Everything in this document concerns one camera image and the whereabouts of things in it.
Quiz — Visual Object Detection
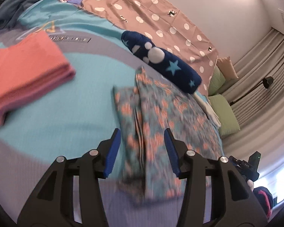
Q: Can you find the right hand white glove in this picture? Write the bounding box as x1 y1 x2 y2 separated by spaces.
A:
247 179 254 191

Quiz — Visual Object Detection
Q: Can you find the pink polka dot pillowcase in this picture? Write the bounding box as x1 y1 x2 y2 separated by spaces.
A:
81 0 218 95

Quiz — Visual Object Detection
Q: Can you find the blue grey patterned bedspread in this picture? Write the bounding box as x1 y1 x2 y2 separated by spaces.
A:
0 0 226 227

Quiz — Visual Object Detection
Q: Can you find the green pillow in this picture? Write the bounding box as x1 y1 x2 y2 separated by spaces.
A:
208 66 226 96
209 94 241 137

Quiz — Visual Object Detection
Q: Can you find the green pillow near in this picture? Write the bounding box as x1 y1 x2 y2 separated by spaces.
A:
209 94 241 137

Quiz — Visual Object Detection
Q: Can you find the beige pleated curtain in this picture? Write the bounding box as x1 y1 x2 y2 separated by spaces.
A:
218 27 284 178

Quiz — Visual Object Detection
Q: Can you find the black floor lamp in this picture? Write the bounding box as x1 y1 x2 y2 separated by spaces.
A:
229 76 275 107

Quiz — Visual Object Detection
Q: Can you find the green pillow far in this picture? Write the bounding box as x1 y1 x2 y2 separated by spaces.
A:
208 66 226 96

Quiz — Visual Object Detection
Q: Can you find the floral teal orange garment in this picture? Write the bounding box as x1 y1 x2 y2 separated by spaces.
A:
113 68 223 204

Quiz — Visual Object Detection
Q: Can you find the folded pink coral cloth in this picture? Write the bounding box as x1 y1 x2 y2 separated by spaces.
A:
0 31 76 125

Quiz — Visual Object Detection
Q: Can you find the beige cushion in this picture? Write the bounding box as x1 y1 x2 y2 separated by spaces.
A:
216 56 239 80

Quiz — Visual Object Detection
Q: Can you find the navy star fleece garment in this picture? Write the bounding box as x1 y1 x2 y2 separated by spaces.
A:
121 30 202 94

